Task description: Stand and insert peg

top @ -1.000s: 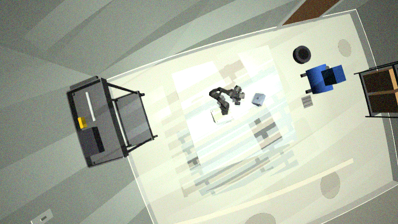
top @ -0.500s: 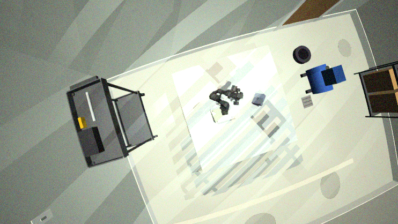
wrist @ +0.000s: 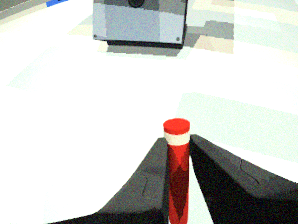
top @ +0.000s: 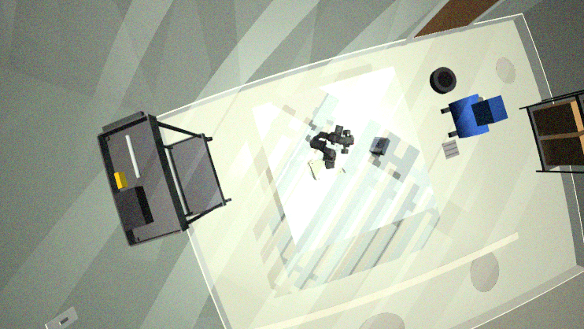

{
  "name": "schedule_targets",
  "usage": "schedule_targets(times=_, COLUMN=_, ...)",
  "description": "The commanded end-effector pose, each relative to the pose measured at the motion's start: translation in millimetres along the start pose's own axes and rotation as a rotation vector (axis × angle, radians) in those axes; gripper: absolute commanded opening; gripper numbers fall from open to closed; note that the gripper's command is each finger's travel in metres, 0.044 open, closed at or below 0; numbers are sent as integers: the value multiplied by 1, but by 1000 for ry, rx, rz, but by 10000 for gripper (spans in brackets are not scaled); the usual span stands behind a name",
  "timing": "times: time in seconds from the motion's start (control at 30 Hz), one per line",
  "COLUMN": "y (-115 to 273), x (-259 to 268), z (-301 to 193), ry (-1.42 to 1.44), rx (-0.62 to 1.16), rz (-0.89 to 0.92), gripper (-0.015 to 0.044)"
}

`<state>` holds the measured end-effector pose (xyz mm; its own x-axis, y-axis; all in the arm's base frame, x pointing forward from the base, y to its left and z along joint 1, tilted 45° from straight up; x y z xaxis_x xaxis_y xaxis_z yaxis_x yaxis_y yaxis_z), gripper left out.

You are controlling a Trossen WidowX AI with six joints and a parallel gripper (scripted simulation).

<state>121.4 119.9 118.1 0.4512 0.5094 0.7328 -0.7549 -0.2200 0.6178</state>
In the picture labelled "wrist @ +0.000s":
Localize red peg with white band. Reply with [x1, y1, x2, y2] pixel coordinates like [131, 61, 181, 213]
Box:
[164, 119, 190, 224]

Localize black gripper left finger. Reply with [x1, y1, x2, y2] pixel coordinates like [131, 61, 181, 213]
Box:
[49, 137, 170, 224]

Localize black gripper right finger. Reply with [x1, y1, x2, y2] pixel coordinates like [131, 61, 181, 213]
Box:
[189, 135, 298, 224]

